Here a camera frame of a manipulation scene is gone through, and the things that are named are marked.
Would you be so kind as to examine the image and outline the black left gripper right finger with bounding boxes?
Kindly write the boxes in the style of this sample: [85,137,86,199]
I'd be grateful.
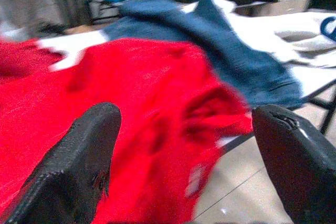
[251,104,336,224]

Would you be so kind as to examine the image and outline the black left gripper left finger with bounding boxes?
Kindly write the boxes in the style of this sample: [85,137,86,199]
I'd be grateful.
[4,101,122,224]

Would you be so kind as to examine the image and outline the red shirt with white print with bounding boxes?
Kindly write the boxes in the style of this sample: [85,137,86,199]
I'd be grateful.
[0,37,254,224]

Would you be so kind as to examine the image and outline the white shirt with blue print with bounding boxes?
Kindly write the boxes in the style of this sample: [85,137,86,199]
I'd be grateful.
[272,8,336,69]

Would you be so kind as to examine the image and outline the blue denim jeans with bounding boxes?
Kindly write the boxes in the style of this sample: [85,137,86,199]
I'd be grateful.
[101,0,305,109]

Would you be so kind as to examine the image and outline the silver metal box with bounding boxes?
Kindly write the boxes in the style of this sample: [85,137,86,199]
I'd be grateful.
[233,0,312,17]

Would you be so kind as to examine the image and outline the black folding table leg frame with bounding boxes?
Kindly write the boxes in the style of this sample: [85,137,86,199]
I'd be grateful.
[296,77,336,137]

